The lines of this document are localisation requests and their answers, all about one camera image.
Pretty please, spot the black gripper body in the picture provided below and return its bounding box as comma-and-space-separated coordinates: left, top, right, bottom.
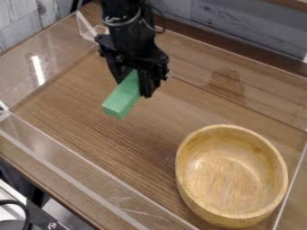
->
95, 17, 171, 82

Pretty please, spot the green rectangular block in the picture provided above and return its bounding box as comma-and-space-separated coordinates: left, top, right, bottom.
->
102, 70, 140, 119

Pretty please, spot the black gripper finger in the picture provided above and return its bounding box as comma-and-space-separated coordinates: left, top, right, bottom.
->
107, 57, 134, 84
138, 68, 163, 98

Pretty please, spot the brown wooden bowl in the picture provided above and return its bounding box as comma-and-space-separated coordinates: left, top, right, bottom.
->
175, 124, 290, 228

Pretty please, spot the clear acrylic corner bracket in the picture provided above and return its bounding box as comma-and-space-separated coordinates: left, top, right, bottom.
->
76, 11, 110, 43

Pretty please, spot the clear acrylic tray wall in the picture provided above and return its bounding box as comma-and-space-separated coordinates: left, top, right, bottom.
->
0, 14, 307, 230

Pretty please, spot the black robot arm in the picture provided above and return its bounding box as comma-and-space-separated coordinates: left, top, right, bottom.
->
95, 0, 170, 98

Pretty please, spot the black cable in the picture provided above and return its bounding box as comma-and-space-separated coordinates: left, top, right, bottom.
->
0, 199, 31, 230

